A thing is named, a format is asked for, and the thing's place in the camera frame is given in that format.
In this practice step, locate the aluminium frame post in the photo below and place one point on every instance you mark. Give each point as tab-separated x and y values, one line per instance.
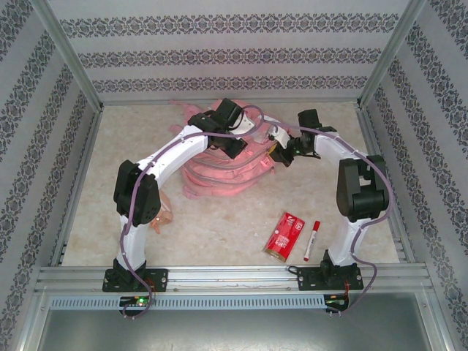
68	55
390	55

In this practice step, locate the left controller board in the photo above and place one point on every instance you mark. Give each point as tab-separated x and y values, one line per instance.
139	301

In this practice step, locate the red tissue packet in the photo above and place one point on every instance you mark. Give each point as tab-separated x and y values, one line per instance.
283	237

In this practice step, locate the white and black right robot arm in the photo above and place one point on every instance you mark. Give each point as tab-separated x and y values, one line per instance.
362	190

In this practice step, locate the aluminium left side rail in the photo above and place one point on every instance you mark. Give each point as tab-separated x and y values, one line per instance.
78	183

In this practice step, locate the pink student backpack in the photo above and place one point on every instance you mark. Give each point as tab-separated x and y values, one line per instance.
226	175

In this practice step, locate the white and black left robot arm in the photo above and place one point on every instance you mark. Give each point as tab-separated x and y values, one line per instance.
175	153

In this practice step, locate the aluminium back rail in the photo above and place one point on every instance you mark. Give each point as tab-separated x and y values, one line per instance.
146	102

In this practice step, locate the aluminium left frame post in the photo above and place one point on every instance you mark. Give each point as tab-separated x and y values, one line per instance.
68	55

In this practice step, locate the right controller board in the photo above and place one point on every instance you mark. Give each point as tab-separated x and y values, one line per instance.
336	301

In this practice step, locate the grey metal panel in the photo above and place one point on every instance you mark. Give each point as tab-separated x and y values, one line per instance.
234	329

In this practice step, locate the aluminium mounting rail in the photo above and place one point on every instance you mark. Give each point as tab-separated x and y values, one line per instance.
226	278

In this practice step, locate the aluminium right frame post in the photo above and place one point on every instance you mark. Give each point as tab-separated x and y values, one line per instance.
390	55

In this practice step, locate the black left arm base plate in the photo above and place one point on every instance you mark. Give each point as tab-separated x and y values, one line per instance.
157	279

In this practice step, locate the pink striped pencil case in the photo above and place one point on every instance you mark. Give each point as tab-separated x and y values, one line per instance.
165	212

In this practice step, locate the controller board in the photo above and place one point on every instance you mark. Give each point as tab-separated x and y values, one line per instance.
336	301
139	301

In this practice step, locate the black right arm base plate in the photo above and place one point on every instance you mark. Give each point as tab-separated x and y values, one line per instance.
309	279

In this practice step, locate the red and white marker pen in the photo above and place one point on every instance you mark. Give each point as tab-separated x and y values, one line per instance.
311	241

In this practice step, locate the aluminium right side rail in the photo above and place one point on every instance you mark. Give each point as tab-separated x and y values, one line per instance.
371	139

